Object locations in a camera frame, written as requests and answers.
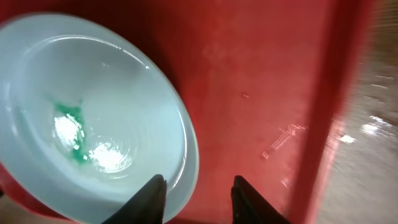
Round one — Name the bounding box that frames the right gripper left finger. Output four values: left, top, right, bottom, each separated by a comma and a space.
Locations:
103, 174, 167, 224

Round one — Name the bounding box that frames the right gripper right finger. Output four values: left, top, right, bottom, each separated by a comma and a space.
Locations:
231, 175, 290, 224

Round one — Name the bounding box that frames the light blue plate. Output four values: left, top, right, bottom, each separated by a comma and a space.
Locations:
1, 14, 199, 223

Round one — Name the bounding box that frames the red plastic tray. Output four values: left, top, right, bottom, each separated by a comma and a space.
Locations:
1, 0, 374, 223

